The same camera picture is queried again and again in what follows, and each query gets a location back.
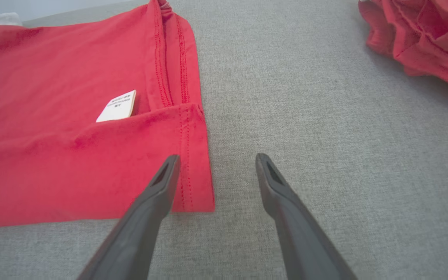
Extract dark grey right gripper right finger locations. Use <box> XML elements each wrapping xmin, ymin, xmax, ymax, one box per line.
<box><xmin>255</xmin><ymin>152</ymin><xmax>359</xmax><ymax>280</ymax></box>

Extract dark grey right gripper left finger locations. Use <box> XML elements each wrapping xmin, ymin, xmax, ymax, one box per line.
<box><xmin>76</xmin><ymin>154</ymin><xmax>182</xmax><ymax>280</ymax></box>

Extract red white sports jersey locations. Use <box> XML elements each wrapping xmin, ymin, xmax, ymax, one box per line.
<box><xmin>0</xmin><ymin>0</ymin><xmax>215</xmax><ymax>229</ymax></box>

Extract crumpled red white garment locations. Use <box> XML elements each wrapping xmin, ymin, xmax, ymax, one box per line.
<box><xmin>358</xmin><ymin>0</ymin><xmax>448</xmax><ymax>101</ymax></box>

